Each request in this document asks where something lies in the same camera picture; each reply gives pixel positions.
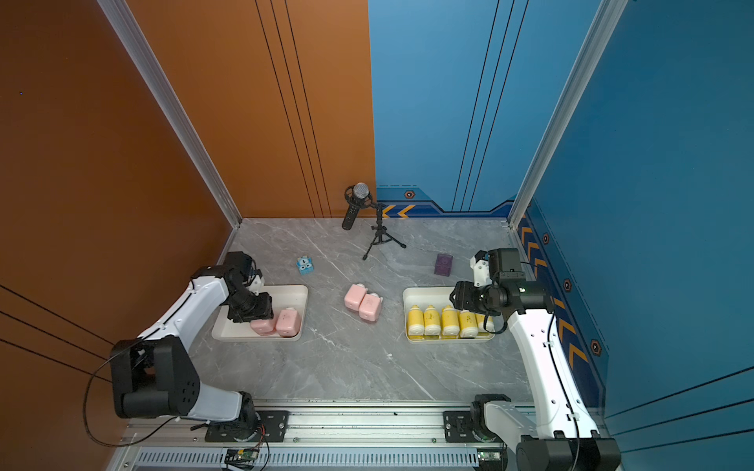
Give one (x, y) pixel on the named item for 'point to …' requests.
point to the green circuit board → (239, 454)
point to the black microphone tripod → (382, 235)
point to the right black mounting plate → (457, 428)
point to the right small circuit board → (490, 454)
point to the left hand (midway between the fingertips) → (264, 311)
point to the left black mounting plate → (273, 428)
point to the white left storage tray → (285, 296)
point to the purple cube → (443, 265)
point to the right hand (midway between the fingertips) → (461, 296)
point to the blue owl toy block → (305, 265)
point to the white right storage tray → (438, 297)
